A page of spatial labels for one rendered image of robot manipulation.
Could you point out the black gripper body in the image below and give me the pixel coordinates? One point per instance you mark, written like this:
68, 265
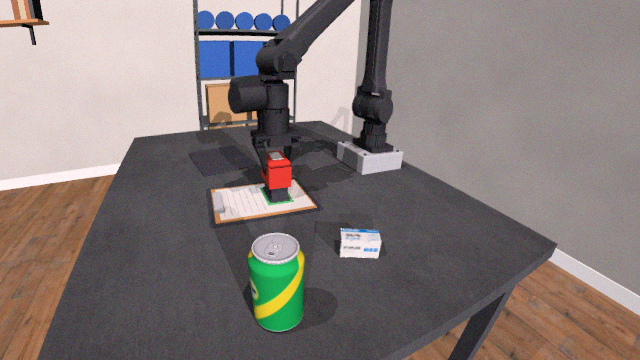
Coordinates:
275, 130

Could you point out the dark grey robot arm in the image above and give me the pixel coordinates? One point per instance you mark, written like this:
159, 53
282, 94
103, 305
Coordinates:
278, 63

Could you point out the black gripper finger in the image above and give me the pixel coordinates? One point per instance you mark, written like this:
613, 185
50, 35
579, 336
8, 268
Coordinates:
262, 151
293, 152

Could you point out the green drink can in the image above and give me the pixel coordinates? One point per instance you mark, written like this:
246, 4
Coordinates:
276, 271

